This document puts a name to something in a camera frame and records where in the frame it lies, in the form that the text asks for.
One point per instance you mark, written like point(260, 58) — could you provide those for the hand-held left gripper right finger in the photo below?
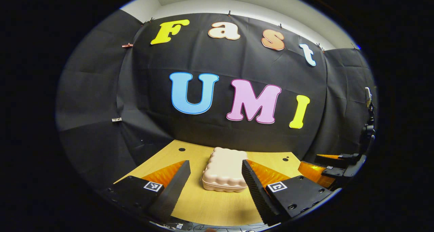
point(256, 189)

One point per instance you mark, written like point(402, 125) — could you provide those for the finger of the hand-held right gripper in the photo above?
point(330, 160)
point(312, 172)

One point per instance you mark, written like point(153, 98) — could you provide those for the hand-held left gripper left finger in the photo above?
point(174, 189)

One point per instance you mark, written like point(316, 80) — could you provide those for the pink suitcase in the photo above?
point(223, 167)

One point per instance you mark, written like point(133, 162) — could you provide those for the black backdrop cloth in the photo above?
point(217, 59)

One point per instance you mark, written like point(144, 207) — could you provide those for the red cloth clip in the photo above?
point(127, 45)

